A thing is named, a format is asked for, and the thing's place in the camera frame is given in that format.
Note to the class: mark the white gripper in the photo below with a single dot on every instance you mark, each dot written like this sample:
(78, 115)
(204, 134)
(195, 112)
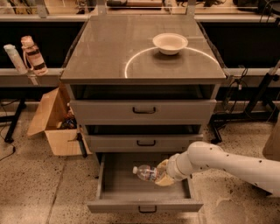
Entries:
(173, 168)

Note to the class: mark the clear plastic water bottle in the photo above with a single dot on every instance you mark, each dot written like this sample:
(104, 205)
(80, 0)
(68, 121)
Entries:
(146, 172)

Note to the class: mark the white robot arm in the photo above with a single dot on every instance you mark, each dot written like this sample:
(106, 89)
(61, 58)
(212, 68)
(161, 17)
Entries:
(201, 156)

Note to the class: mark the grey middle drawer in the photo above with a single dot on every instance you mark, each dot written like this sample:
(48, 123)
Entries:
(140, 143)

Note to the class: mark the grey drawer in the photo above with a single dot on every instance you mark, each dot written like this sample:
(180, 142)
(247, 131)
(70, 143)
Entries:
(135, 112)
(119, 190)
(140, 143)

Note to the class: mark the grey bottom drawer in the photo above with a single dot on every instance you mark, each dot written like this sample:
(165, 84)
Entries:
(119, 190)

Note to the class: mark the grey top drawer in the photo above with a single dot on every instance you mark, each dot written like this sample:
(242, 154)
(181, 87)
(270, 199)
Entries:
(135, 112)

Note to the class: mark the grey drawer cabinet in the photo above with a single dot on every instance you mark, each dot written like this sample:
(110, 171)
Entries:
(115, 59)

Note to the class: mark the pink striped bottle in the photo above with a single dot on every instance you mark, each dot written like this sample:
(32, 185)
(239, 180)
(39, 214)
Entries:
(33, 58)

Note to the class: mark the white tube bottle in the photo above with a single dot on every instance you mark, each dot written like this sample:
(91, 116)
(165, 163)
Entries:
(15, 58)

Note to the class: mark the tan trouser leg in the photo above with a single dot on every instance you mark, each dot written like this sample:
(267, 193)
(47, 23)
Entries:
(271, 149)

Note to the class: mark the black table leg right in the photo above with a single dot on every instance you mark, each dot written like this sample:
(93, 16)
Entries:
(259, 94)

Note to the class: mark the black table leg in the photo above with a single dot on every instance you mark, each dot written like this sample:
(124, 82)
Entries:
(259, 94)
(13, 119)

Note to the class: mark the cardboard box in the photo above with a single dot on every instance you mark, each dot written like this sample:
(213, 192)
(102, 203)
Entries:
(51, 113)

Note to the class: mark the white paper bowl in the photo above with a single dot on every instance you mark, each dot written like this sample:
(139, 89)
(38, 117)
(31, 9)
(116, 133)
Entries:
(170, 43)

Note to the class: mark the black table leg left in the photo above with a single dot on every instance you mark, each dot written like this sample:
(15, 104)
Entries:
(13, 119)

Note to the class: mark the black handled tool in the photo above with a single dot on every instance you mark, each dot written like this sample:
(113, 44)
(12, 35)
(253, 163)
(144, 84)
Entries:
(82, 145)

